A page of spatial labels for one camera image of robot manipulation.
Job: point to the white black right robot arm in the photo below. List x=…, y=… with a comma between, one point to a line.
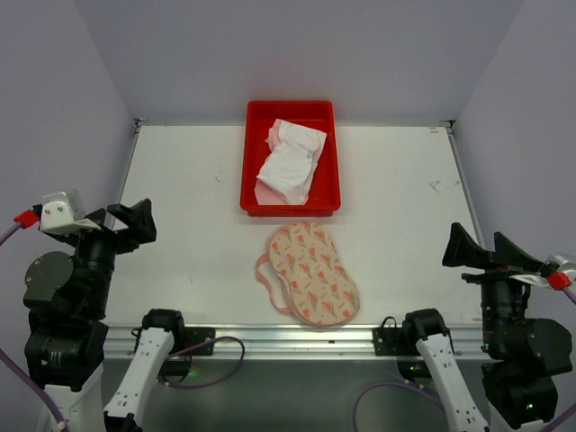
x=525, y=354

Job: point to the red plastic tray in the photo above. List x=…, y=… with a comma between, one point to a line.
x=290, y=159

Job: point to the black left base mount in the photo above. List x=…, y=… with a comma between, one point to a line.
x=194, y=343

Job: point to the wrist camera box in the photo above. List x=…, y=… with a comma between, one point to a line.
x=558, y=271
x=63, y=213

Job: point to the pink tulip mesh laundry bag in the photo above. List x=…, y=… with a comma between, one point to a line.
x=304, y=276

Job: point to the pink bra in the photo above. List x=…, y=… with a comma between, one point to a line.
x=267, y=193

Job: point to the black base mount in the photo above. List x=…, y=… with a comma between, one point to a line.
x=194, y=343
x=389, y=340

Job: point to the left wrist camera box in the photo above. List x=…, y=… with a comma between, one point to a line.
x=63, y=213

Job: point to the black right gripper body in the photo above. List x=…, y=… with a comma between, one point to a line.
x=495, y=272

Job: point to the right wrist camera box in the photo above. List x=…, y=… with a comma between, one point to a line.
x=558, y=271

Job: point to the aluminium mounting rail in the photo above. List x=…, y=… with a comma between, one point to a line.
x=291, y=342

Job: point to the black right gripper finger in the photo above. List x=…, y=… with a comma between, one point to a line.
x=462, y=250
x=507, y=253

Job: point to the white bra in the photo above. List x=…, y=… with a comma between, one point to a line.
x=292, y=164

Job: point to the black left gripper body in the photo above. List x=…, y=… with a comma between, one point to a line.
x=108, y=237

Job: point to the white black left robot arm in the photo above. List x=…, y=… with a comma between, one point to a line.
x=66, y=296

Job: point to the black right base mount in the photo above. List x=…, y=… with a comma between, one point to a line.
x=389, y=340

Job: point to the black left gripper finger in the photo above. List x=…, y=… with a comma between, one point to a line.
x=100, y=219
x=139, y=224

